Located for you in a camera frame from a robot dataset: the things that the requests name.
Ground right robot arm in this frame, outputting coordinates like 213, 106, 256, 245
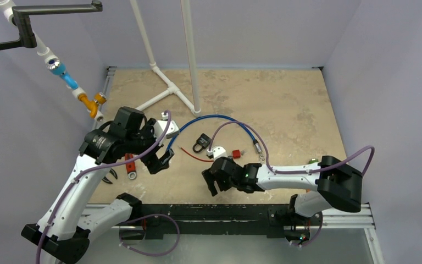
202, 156, 363, 224

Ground blue lock key bunch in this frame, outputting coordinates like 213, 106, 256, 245
259, 153, 265, 163

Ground aluminium rail frame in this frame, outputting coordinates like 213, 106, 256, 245
52, 65, 385, 264

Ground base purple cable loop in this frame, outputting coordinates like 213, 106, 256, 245
119, 213, 181, 256

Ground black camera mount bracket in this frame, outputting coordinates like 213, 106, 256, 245
0, 1, 103, 51

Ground red cable lock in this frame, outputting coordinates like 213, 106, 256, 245
179, 147, 242, 162

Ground red handled wrench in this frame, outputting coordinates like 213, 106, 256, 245
124, 153, 137, 180

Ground white PVC pipe frame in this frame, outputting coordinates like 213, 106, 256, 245
0, 0, 203, 123

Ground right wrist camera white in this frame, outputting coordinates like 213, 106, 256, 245
206, 146, 228, 160

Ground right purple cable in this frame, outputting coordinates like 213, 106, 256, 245
208, 121, 375, 178

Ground orange pipe valve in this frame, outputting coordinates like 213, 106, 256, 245
77, 92, 107, 121

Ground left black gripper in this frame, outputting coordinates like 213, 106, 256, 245
126, 118, 174, 172

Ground blue pipe valve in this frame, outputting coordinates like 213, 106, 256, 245
46, 58, 79, 90

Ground blue cable lock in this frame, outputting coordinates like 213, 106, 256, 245
165, 114, 263, 156

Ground black padlock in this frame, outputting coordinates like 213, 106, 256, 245
192, 133, 211, 153

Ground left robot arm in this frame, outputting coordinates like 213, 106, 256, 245
21, 107, 179, 263

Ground black pliers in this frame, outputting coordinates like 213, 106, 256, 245
102, 168, 119, 185

